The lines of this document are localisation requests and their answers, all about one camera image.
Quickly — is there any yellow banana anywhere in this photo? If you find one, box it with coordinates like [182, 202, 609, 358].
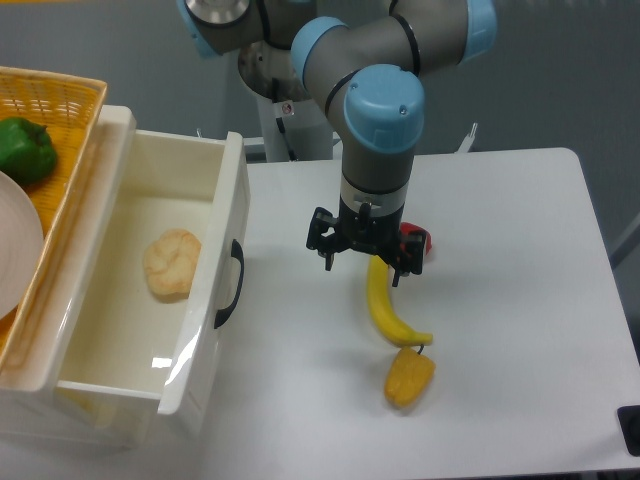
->
[366, 256, 433, 347]

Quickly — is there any yellow bell pepper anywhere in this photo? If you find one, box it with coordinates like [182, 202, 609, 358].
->
[383, 347, 436, 408]

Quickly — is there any beige bread roll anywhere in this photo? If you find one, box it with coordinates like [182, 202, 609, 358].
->
[142, 228, 201, 302]

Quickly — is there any white plate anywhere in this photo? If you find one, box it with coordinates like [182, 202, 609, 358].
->
[0, 173, 44, 317]

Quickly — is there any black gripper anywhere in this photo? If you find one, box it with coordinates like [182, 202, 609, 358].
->
[306, 201, 424, 287]

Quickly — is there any green bell pepper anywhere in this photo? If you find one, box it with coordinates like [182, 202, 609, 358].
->
[1, 117, 58, 186]

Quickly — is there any black drawer handle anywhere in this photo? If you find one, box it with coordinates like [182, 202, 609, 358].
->
[213, 239, 245, 329]

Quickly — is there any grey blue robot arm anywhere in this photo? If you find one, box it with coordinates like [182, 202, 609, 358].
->
[178, 1, 497, 277]

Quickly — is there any white top drawer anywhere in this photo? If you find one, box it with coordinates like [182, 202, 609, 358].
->
[55, 130, 250, 416]

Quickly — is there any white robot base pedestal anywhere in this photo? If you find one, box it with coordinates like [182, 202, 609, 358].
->
[236, 41, 336, 163]

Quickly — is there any black corner object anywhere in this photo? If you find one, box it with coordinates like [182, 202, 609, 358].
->
[617, 405, 640, 457]

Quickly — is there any yellow woven basket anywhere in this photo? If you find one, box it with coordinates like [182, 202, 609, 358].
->
[1, 66, 107, 363]

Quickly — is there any red bell pepper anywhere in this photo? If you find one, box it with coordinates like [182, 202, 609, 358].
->
[400, 222, 432, 256]

